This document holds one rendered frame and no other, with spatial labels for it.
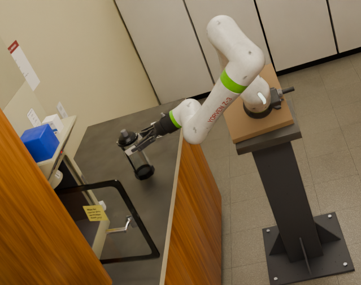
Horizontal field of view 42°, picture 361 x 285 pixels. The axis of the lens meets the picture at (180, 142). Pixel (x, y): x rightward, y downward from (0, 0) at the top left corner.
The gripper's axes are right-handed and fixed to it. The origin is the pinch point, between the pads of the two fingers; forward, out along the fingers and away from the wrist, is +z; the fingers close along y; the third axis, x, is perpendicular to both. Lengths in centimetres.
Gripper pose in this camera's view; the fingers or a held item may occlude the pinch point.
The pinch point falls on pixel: (131, 145)
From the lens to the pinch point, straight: 230.9
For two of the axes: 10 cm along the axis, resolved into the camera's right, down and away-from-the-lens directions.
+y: -0.7, 5.5, -8.3
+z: -8.1, 4.6, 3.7
